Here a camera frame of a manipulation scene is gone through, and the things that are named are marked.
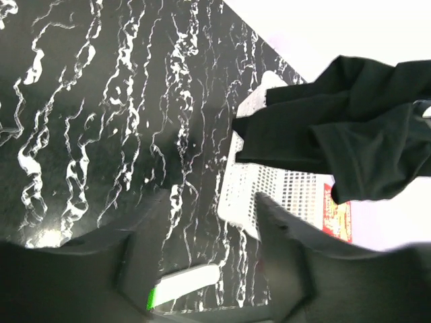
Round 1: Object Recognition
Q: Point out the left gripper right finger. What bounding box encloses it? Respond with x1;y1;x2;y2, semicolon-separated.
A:
255;192;430;322

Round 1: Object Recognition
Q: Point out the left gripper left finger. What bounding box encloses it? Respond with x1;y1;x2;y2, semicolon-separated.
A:
1;190;170;322

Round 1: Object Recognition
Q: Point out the black daisy print t-shirt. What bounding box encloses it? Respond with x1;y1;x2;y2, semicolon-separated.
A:
232;56;430;204

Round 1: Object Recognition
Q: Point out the grey white garment rack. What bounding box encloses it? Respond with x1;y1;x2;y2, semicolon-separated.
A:
147;263;220;310

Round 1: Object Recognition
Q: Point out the red cover book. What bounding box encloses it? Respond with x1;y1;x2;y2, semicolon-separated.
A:
323;184;352;243

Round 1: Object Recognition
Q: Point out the white plastic mesh basket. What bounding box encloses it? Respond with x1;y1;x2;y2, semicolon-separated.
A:
217;70;326;242

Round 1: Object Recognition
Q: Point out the black marbled table mat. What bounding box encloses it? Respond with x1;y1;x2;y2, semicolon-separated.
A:
1;0;302;312

